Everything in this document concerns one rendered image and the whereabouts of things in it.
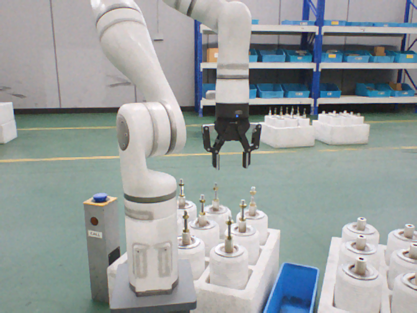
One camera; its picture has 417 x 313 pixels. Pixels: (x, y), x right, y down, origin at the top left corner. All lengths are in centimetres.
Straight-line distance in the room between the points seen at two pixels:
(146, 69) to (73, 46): 561
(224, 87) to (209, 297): 49
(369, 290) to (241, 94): 49
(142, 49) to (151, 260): 36
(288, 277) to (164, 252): 61
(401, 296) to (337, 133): 277
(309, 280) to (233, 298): 34
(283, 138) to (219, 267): 250
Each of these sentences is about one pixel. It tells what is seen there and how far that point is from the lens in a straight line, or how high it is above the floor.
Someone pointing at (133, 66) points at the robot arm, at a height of 69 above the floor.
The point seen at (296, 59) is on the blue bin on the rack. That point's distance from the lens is 581.
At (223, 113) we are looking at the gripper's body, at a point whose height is 59.
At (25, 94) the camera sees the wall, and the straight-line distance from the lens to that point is 646.
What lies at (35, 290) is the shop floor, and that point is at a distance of 134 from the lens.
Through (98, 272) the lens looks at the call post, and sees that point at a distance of 117.
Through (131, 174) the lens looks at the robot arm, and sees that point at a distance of 59.
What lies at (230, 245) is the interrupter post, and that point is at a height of 27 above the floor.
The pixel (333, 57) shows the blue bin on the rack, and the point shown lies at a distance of 605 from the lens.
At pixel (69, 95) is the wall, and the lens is 628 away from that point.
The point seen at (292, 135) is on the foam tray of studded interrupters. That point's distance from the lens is 334.
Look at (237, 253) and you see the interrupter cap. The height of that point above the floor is 25.
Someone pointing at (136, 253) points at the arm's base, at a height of 38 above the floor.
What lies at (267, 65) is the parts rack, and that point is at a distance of 560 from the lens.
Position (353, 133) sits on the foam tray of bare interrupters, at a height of 10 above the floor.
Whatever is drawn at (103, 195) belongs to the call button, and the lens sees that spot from 109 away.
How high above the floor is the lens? 68
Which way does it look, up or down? 14 degrees down
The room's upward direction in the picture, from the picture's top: straight up
